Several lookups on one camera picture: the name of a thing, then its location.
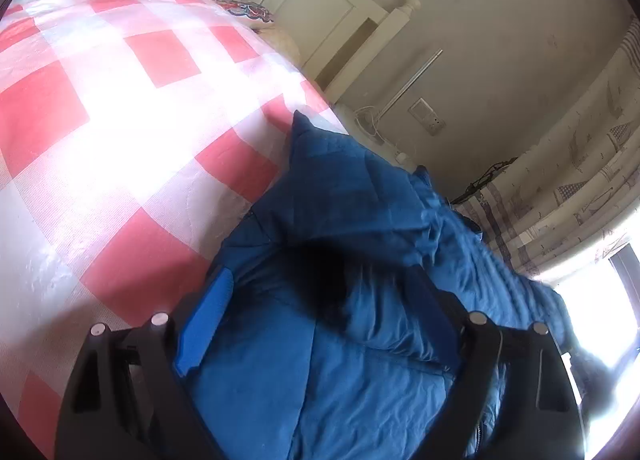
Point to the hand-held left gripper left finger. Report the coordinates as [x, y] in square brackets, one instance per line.
[205, 320]

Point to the printed beige curtain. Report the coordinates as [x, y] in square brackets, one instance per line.
[575, 165]

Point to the red white checked bedspread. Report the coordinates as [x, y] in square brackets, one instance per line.
[125, 140]

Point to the cream pillow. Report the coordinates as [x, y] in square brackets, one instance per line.
[280, 42]

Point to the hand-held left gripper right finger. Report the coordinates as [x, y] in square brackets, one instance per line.
[445, 320]

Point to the thin metal rod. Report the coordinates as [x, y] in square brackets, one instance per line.
[411, 82]

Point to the blue puffer jacket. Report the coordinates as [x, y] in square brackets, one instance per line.
[360, 190]

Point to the window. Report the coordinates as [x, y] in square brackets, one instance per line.
[600, 320]

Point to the patterned pillow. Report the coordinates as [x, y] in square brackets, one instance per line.
[240, 7]

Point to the white wall socket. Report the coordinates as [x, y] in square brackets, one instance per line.
[426, 116]

